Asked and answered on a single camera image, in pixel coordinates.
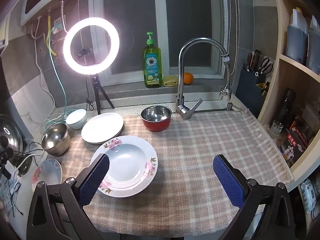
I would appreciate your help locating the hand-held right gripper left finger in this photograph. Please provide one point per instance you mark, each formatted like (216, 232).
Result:
(93, 177)

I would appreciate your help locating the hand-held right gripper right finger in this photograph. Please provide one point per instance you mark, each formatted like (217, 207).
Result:
(228, 183)

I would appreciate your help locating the pink floral deep plate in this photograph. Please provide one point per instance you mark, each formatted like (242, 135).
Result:
(127, 162)

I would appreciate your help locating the white plate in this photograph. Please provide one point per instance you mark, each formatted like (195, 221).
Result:
(102, 127)

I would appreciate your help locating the small white bowl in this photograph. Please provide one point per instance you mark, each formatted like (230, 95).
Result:
(77, 121)

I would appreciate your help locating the glass pot lid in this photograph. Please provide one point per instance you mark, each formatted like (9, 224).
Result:
(11, 130)

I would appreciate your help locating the small floral plate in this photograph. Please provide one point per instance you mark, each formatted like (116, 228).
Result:
(48, 173)

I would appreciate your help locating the stainless steel bowl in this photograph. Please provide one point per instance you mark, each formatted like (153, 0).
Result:
(53, 140)

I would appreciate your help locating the checked tablecloth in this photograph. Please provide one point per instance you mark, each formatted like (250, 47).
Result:
(190, 142)

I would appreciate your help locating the small glass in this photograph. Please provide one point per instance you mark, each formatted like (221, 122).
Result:
(276, 128)

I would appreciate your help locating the chrome sink fitting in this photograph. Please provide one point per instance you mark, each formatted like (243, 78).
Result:
(230, 106)

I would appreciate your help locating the red box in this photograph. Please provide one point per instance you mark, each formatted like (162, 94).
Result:
(296, 140)

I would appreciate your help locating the red steel-lined bowl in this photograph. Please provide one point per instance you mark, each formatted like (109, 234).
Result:
(156, 126)

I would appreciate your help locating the blue patterned dishes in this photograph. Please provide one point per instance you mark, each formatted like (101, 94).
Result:
(310, 197)

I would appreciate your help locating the dark knife block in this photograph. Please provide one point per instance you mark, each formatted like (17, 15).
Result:
(247, 92)

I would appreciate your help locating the black tripod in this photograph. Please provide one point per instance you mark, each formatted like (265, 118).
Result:
(95, 83)

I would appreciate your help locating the dark bottle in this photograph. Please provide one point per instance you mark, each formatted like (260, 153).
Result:
(286, 107)

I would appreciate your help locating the orange fruit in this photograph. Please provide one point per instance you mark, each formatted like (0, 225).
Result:
(188, 78)

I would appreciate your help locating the chrome faucet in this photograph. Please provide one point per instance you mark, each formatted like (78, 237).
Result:
(180, 80)

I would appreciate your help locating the yellow cloth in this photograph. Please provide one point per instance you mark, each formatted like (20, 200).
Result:
(170, 80)

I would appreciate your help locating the kitchen scissors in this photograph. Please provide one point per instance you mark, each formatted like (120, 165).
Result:
(265, 65)

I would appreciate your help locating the green dish soap bottle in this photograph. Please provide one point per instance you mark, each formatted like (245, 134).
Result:
(152, 67)

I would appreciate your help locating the large dark liquid jug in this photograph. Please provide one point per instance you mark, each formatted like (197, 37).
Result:
(313, 45)
(296, 40)

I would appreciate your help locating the wooden shelf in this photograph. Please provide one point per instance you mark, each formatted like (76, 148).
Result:
(281, 30)

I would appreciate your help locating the white wall socket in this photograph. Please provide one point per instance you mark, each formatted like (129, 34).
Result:
(58, 23)

